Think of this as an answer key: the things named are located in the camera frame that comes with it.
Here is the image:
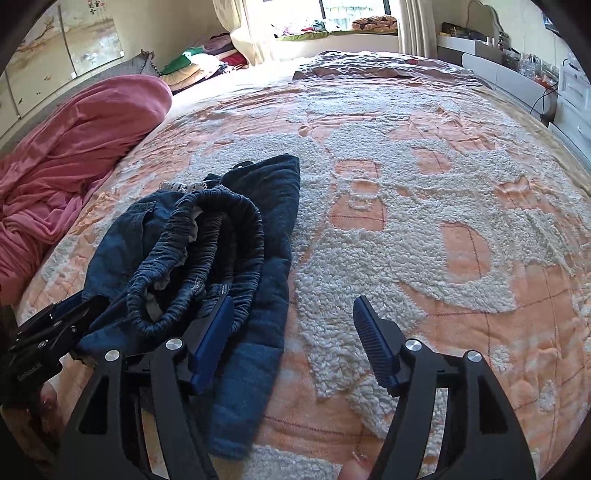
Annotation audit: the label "beige curtain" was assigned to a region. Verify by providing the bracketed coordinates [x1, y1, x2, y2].
[397, 0, 439, 58]

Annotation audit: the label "white scalloped mirror frame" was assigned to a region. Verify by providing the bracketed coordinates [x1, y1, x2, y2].
[466, 0, 505, 41]

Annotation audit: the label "person's left hand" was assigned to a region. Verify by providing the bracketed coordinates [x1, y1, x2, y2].
[39, 385, 63, 437]

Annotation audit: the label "white sheer curtain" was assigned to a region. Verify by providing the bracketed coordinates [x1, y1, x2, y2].
[212, 0, 278, 65]

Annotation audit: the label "wardrobe with painted doors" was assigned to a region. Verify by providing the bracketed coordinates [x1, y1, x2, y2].
[0, 0, 125, 121]

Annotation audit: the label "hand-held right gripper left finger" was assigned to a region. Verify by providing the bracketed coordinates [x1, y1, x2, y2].
[55, 295, 236, 480]

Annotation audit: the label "green window seat cushion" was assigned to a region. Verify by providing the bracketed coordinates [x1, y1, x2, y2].
[274, 28, 400, 43]

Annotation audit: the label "pink blanket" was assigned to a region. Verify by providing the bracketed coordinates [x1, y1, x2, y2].
[0, 75, 173, 301]

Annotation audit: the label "clothes on window seat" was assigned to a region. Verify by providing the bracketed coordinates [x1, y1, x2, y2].
[277, 14, 399, 34]

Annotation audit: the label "pile of folded clothes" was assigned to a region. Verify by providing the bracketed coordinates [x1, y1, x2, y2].
[159, 34, 247, 90]

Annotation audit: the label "mauve quilt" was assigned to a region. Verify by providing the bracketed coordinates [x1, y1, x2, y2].
[293, 50, 481, 89]

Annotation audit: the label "desk clutter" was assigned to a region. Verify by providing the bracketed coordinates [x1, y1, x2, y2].
[441, 21, 559, 89]

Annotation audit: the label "white drawer cabinet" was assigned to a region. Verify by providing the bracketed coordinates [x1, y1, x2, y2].
[549, 51, 591, 169]

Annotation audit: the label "black cable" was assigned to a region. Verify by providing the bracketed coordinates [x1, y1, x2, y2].
[529, 85, 560, 123]

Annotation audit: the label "grey headboard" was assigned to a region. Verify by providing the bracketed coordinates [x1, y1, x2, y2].
[0, 52, 161, 151]

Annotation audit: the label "white desk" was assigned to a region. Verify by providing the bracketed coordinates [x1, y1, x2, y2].
[436, 34, 559, 123]

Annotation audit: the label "person's right hand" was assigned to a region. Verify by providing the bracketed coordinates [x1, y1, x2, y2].
[339, 451, 372, 480]

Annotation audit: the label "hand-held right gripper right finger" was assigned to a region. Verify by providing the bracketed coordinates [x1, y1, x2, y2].
[353, 296, 539, 480]

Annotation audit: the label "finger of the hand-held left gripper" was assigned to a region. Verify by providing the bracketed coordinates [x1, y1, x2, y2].
[18, 294, 112, 340]
[10, 318, 92, 366]

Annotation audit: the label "blue denim pants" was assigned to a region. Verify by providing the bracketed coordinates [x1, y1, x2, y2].
[76, 154, 301, 462]

